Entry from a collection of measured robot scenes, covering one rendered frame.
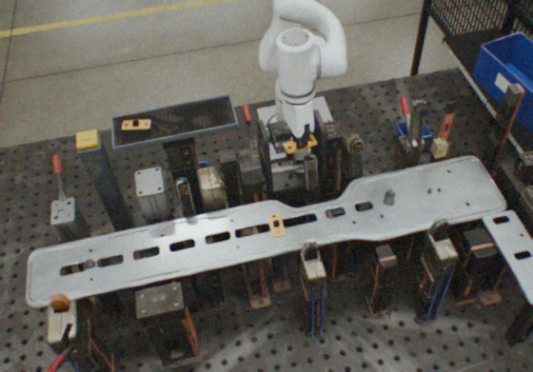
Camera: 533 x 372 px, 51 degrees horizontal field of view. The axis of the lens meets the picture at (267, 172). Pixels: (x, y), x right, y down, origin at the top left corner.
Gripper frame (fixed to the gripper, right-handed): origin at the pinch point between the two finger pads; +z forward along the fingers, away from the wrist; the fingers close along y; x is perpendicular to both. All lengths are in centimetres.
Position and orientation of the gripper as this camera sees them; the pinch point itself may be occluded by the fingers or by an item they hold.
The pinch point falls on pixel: (300, 137)
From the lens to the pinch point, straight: 146.7
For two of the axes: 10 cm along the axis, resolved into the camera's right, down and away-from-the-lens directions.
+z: 0.8, 6.4, 7.7
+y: 3.5, 7.0, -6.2
